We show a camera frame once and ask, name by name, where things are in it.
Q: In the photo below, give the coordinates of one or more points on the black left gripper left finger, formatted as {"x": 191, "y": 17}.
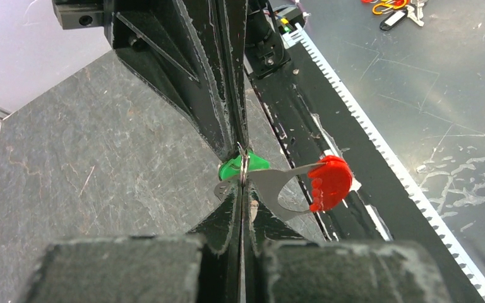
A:
{"x": 201, "y": 265}

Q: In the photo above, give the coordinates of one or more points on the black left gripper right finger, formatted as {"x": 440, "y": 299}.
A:
{"x": 280, "y": 265}

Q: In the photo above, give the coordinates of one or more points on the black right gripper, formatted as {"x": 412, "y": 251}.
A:
{"x": 169, "y": 45}

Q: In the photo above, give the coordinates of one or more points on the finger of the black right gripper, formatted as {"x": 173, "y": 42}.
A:
{"x": 230, "y": 32}

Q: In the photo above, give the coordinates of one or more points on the metal key holder red handle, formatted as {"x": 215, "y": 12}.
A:
{"x": 325, "y": 184}

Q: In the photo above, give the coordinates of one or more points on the small green object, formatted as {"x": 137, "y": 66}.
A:
{"x": 233, "y": 166}

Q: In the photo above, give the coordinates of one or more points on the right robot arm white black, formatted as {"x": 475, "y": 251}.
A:
{"x": 264, "y": 51}

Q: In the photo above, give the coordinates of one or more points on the black key tag lower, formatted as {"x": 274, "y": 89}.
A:
{"x": 392, "y": 20}

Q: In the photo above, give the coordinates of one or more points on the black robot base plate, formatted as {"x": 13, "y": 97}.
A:
{"x": 310, "y": 119}

